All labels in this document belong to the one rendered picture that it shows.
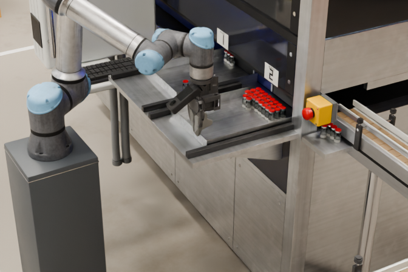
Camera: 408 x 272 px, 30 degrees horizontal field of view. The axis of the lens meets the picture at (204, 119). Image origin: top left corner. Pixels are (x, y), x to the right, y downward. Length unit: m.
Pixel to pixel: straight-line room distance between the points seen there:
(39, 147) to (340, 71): 1.03
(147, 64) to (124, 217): 1.52
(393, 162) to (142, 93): 0.96
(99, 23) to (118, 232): 1.47
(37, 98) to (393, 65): 1.20
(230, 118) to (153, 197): 1.22
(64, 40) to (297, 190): 0.94
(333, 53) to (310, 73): 0.10
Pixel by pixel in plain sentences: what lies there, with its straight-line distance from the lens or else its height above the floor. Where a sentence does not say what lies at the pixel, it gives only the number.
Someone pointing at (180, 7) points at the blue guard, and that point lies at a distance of 3.18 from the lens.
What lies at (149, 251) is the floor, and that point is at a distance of 3.43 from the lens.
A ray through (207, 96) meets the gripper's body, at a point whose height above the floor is 1.05.
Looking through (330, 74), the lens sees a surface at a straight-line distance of 2.51.
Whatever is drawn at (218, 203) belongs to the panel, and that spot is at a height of 0.25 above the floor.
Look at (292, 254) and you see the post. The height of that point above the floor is 0.37.
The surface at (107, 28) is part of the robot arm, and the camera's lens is 2.28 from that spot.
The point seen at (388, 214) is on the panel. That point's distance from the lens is 3.07.
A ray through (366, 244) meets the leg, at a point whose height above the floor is 0.51.
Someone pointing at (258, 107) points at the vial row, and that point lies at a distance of 2.65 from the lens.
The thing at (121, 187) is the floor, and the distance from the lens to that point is 3.83.
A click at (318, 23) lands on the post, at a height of 1.27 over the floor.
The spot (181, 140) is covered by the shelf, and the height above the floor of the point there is 0.88.
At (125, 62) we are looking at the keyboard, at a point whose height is 0.83.
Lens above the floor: 2.18
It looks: 30 degrees down
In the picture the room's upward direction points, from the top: straight up
